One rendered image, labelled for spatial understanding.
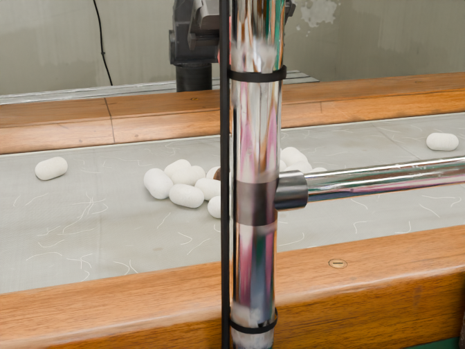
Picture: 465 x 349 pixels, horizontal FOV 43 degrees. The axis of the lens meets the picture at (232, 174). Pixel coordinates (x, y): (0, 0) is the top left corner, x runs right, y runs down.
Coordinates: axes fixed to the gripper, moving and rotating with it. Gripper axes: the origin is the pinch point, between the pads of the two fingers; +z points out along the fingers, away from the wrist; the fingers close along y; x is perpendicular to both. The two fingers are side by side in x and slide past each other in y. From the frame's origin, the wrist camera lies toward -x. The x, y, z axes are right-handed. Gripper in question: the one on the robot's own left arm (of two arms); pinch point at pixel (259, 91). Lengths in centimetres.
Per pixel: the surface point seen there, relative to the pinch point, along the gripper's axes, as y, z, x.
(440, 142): 19.4, 5.9, 3.5
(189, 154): -6.1, 1.4, 8.6
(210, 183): -6.9, 9.3, -0.4
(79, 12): -9, -144, 145
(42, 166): -20.6, 2.9, 5.3
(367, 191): -3.9, 20.2, -20.0
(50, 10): -21, -145, 143
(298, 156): 2.7, 6.6, 1.8
